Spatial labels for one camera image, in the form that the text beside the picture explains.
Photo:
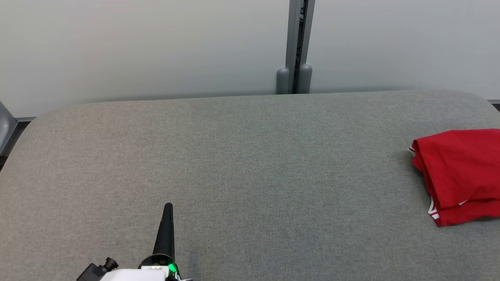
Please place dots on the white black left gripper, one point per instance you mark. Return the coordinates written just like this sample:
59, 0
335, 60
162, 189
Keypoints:
152, 273

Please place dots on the red jersey with number print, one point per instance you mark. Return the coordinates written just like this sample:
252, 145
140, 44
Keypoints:
465, 168

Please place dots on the grey fabric sofa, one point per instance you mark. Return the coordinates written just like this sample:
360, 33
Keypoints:
254, 168

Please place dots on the grey plastic object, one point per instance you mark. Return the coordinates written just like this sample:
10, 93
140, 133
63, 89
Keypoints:
6, 125

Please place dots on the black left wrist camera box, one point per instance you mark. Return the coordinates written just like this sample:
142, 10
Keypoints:
91, 273

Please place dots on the grey partition frame post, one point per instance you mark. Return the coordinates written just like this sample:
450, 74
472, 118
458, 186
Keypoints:
292, 31

